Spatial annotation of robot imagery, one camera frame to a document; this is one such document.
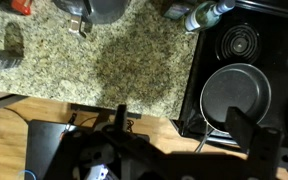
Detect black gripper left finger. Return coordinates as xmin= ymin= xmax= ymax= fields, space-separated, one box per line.
xmin=113 ymin=103 xmax=129 ymax=133

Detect wooden lower cabinet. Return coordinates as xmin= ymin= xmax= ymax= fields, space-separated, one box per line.
xmin=69 ymin=103 xmax=142 ymax=120

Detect dark olive oil bottle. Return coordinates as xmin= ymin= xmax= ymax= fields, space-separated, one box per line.
xmin=162 ymin=0 xmax=198 ymax=20

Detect clear bottle with blue cap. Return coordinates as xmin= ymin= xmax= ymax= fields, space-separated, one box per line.
xmin=183 ymin=0 xmax=237 ymax=33

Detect black electric stove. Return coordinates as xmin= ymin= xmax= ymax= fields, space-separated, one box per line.
xmin=170 ymin=0 xmax=288 ymax=161

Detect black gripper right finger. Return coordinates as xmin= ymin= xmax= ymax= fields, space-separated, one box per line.
xmin=224 ymin=106 xmax=262 ymax=155

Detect black frying pan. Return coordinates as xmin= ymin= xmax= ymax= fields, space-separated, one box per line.
xmin=193 ymin=62 xmax=273 ymax=155

